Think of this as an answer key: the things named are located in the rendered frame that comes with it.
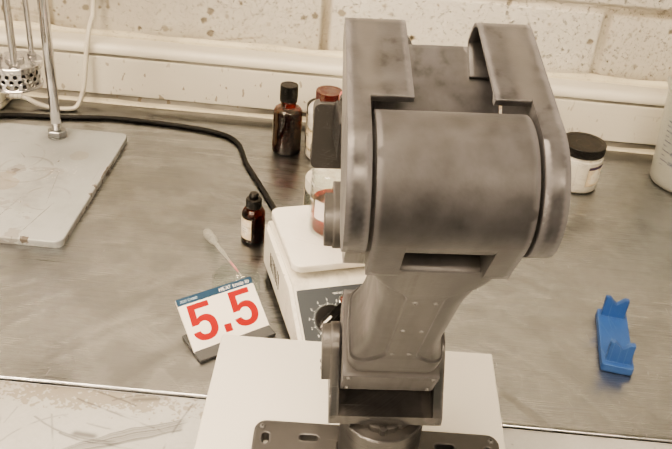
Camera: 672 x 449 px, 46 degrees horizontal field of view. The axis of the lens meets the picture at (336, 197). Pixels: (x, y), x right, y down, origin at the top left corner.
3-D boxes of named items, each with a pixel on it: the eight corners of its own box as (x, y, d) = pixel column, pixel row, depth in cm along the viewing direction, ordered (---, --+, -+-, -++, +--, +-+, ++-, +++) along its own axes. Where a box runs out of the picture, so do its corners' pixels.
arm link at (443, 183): (339, 317, 63) (376, 80, 33) (424, 319, 63) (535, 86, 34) (338, 396, 60) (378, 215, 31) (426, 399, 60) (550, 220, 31)
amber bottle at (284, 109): (304, 153, 124) (309, 88, 118) (279, 158, 122) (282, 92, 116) (292, 141, 127) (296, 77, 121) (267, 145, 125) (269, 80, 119)
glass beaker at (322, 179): (365, 247, 88) (373, 180, 84) (307, 246, 87) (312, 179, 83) (359, 213, 94) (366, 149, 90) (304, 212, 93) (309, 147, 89)
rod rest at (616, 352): (632, 377, 86) (641, 352, 84) (599, 370, 86) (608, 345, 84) (624, 319, 94) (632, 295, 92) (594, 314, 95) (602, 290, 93)
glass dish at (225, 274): (233, 312, 90) (234, 297, 89) (202, 289, 93) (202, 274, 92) (269, 292, 93) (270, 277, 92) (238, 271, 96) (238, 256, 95)
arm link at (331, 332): (322, 310, 59) (322, 367, 54) (441, 314, 59) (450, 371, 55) (319, 370, 62) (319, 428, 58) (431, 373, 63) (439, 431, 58)
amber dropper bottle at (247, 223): (262, 230, 104) (263, 184, 101) (266, 243, 102) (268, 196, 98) (239, 232, 104) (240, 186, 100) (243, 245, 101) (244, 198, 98)
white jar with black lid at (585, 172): (548, 187, 120) (558, 145, 117) (553, 168, 126) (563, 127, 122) (594, 198, 119) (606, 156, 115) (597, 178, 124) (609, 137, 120)
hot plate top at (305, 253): (400, 263, 87) (401, 256, 86) (292, 274, 84) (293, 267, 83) (366, 205, 97) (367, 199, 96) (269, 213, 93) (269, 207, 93)
